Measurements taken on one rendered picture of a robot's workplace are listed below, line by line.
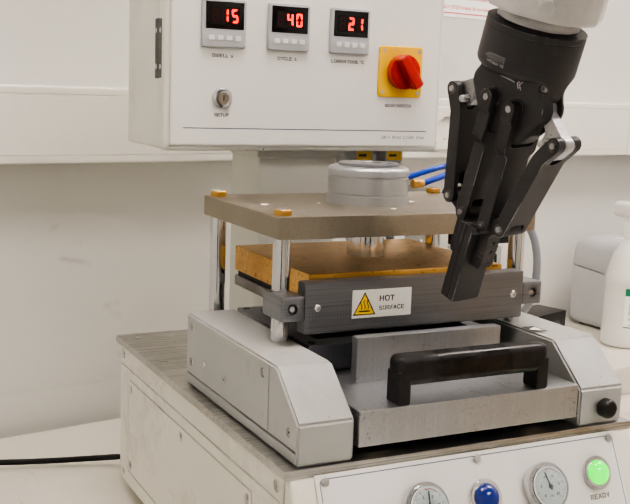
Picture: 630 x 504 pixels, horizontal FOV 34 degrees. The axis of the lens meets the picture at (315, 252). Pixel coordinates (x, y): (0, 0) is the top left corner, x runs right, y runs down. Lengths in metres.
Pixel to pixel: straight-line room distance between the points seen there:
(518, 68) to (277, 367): 0.29
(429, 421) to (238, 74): 0.43
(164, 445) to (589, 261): 1.10
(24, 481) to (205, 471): 0.36
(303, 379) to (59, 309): 0.67
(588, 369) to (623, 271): 0.87
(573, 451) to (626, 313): 0.91
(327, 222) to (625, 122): 1.26
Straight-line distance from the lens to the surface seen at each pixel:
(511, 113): 0.79
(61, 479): 1.28
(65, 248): 1.43
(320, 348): 0.91
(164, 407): 1.07
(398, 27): 1.16
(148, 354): 1.12
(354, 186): 0.97
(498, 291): 0.98
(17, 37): 1.39
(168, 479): 1.08
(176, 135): 1.05
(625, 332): 1.84
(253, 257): 1.00
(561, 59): 0.77
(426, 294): 0.93
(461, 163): 0.85
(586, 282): 1.99
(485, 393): 0.88
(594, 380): 0.96
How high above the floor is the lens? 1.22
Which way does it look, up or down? 9 degrees down
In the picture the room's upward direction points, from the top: 2 degrees clockwise
